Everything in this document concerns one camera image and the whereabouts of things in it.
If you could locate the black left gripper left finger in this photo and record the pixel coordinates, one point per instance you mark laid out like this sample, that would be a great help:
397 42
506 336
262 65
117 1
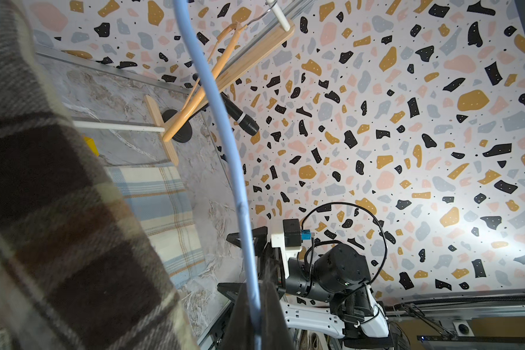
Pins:
238 333

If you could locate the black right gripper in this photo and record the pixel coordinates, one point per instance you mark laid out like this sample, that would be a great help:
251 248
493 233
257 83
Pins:
273 267

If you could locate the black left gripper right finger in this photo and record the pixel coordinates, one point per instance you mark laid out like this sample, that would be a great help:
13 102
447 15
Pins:
274 332

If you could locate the light blue wire hanger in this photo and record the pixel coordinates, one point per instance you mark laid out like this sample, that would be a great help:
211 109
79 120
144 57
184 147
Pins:
236 174

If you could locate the brown plaid fringed scarf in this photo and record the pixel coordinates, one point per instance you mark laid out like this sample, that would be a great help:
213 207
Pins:
77 270

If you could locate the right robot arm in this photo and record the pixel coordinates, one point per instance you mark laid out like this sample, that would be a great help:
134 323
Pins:
330 294

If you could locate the blue plaid scarf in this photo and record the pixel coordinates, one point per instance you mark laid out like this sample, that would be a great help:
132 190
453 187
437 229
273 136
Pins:
159 200

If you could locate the yellow block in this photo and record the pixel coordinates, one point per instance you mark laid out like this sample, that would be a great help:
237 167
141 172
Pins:
92 145

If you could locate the white lower rack rod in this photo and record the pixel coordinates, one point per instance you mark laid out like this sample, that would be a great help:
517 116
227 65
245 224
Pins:
118 126

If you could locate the white rack rod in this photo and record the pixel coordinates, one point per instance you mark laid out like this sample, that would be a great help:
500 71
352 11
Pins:
118 126
279 14

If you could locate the white top rack rod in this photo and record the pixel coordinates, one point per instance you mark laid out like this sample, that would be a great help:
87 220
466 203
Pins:
279 14

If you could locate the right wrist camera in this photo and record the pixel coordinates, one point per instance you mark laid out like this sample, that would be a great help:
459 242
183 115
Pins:
288 237

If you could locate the wooden clothes rack frame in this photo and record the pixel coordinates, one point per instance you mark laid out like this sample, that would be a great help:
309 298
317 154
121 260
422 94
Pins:
224 74

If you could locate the aluminium corner post left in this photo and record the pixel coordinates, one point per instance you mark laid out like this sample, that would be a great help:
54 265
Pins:
89 64

